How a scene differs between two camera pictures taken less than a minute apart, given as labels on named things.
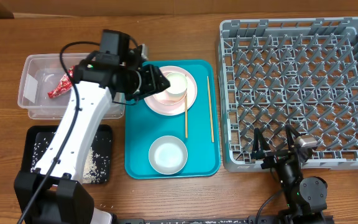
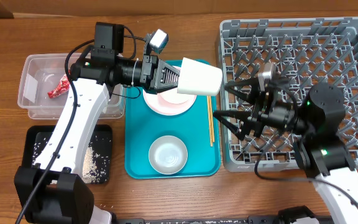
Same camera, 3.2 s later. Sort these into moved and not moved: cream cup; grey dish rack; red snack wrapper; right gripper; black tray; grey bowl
Moved: cream cup; right gripper
Not moved: grey dish rack; red snack wrapper; grey bowl; black tray
